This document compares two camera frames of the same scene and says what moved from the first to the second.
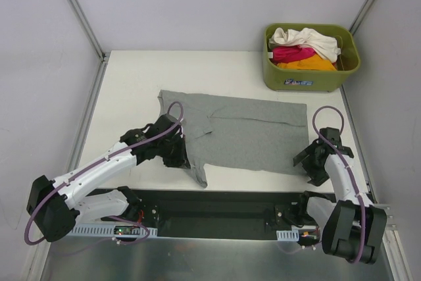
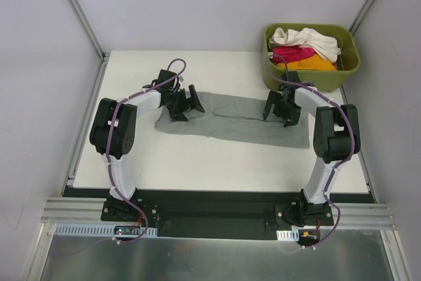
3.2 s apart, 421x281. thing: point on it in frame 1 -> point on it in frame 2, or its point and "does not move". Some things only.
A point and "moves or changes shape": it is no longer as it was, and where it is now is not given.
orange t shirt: [314, 62] does not move
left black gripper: [179, 154] -> [183, 103]
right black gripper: [309, 164] -> [280, 110]
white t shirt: [326, 46] does not move
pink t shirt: [286, 54] does not move
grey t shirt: [233, 134] moves or changes shape
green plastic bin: [280, 79] does not move
